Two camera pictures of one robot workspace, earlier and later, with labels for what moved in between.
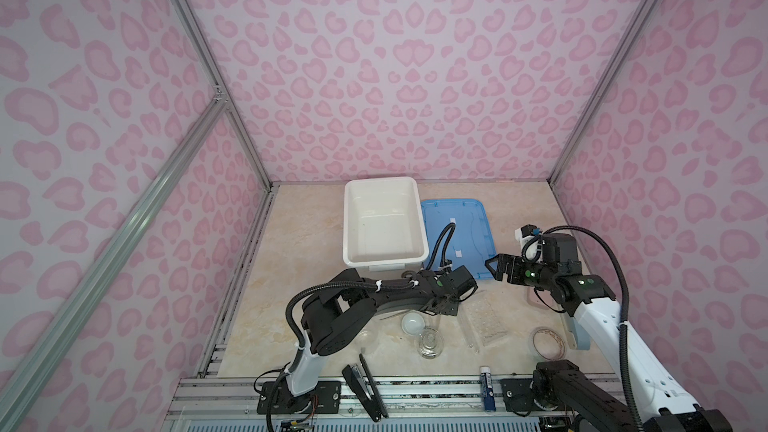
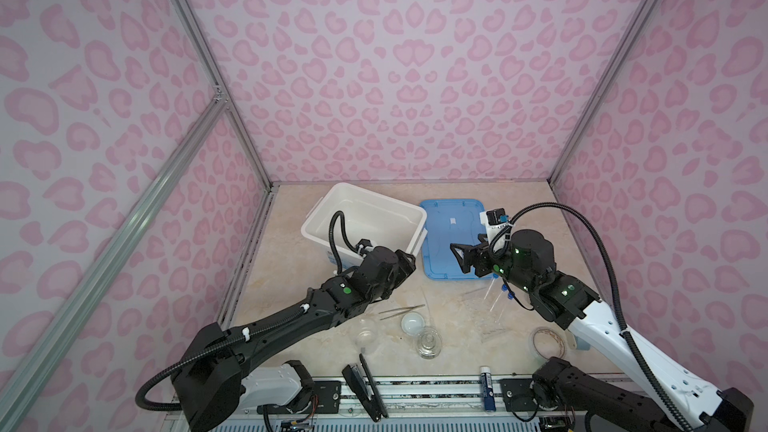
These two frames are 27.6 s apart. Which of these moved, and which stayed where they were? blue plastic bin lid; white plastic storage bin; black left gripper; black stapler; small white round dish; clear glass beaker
Moved: black left gripper; white plastic storage bin
Stayed: black stapler; clear glass beaker; blue plastic bin lid; small white round dish
